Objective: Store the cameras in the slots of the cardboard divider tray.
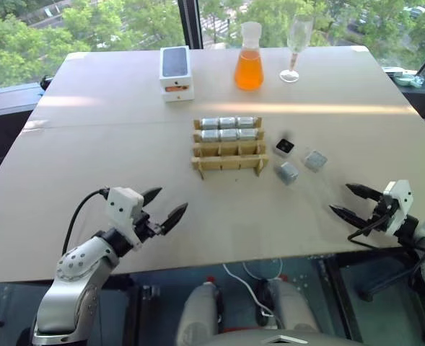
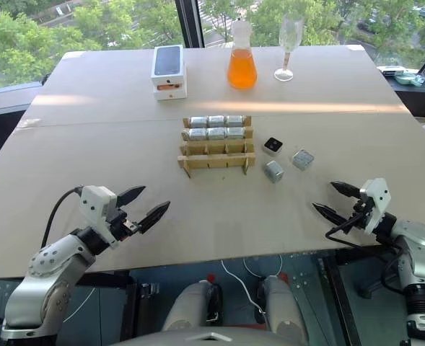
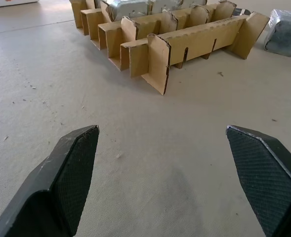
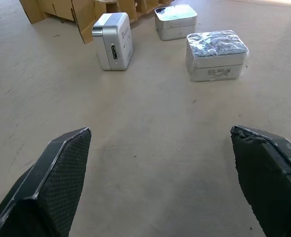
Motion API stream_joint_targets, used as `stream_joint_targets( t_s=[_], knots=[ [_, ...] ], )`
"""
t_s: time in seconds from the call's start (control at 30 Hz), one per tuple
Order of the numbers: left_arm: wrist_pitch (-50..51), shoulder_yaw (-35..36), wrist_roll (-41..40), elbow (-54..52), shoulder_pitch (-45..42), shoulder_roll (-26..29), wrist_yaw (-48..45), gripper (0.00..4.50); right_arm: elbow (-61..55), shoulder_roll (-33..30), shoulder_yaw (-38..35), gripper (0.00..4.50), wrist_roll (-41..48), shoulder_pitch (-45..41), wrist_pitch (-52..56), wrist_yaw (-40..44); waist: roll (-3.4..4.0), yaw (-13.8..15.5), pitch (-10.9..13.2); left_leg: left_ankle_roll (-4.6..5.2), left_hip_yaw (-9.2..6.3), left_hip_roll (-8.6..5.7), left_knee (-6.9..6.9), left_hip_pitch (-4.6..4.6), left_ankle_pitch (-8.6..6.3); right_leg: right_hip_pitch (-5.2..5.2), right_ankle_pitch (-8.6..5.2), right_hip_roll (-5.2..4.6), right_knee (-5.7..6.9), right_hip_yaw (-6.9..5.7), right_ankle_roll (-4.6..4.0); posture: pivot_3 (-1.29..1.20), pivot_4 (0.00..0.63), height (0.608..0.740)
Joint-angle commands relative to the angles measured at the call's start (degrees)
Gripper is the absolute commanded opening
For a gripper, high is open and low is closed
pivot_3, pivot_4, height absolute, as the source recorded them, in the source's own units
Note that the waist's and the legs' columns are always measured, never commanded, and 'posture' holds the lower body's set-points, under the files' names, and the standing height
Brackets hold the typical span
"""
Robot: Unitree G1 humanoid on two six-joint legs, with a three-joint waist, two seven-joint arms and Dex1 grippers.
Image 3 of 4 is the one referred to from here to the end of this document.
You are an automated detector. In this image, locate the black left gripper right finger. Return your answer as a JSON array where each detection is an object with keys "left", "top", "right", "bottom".
[{"left": 225, "top": 124, "right": 291, "bottom": 237}]

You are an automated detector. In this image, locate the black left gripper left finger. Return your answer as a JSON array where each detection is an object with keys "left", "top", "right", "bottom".
[{"left": 0, "top": 124, "right": 100, "bottom": 237}]

